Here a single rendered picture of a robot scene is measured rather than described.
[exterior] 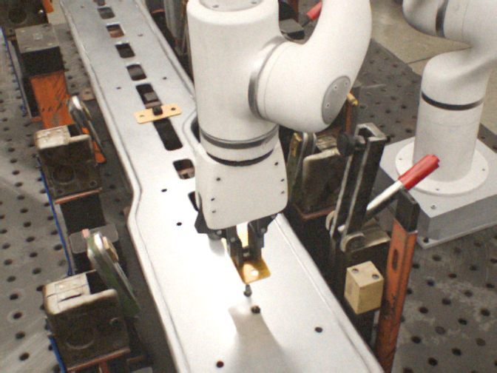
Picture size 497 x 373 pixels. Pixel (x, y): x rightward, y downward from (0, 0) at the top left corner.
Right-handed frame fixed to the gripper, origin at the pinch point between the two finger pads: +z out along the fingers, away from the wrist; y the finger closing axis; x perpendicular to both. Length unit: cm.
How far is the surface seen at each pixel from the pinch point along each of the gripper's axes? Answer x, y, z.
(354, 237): 2.7, -13.9, 1.9
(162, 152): -34.9, 2.2, 9.3
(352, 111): -29.6, -31.5, 6.9
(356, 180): -0.3, -15.2, -4.7
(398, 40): -216, -169, 109
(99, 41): -80, 4, 9
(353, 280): 8.1, -10.9, 3.1
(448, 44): -201, -191, 109
